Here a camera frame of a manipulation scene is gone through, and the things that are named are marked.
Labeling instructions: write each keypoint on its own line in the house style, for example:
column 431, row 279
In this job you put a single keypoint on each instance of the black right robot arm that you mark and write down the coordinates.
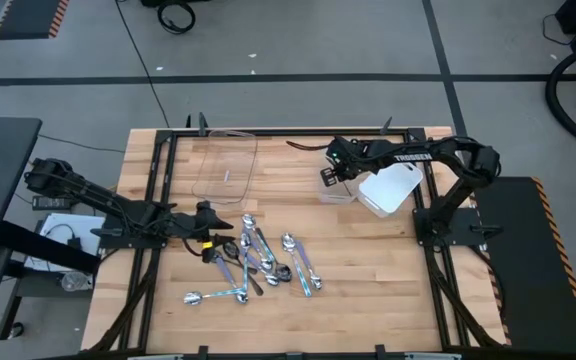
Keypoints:
column 448, row 150

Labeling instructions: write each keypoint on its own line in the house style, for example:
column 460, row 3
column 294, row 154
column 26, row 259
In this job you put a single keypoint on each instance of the small hazard-striped black floor mat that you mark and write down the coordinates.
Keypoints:
column 28, row 17

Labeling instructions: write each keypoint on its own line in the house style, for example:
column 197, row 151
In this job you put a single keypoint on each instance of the large clear plastic bin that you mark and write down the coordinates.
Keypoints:
column 218, row 160

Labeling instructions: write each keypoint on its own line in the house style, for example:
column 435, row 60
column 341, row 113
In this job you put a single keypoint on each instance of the white board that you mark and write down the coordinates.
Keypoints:
column 88, row 225

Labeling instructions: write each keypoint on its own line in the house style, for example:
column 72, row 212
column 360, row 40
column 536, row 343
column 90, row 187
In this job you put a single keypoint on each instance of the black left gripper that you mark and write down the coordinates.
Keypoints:
column 203, row 225

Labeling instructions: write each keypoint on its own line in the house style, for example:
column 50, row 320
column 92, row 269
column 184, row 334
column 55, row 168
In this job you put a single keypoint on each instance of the small translucent plastic bin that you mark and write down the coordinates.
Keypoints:
column 340, row 195

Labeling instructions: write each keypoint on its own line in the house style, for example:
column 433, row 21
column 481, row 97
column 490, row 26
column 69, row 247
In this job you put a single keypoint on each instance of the black aluminium table frame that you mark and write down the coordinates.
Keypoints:
column 293, row 132

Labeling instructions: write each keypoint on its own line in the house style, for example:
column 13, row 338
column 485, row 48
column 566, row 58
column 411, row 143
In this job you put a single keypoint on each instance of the large hazard-striped black floor mat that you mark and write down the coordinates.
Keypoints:
column 533, row 275

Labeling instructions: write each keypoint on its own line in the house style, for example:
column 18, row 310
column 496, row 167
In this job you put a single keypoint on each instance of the black spoon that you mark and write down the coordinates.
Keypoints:
column 283, row 273

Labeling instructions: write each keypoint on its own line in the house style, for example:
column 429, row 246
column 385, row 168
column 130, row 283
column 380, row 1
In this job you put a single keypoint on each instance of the black power adapter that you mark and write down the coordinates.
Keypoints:
column 50, row 203

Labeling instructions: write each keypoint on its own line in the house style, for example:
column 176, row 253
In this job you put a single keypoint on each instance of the clear plastic cup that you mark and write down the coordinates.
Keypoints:
column 74, row 281

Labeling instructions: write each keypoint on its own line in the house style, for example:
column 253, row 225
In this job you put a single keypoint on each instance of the pile of metal spoons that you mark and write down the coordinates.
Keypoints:
column 231, row 248

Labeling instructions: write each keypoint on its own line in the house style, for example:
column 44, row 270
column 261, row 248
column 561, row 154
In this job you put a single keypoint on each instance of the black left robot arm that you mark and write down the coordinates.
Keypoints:
column 93, row 192

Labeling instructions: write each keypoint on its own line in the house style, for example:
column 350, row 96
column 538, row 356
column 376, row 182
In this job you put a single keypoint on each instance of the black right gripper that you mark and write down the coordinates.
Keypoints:
column 350, row 157

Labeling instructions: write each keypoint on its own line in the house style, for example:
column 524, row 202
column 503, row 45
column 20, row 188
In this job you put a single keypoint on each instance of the white plastic bin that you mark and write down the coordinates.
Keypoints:
column 393, row 187

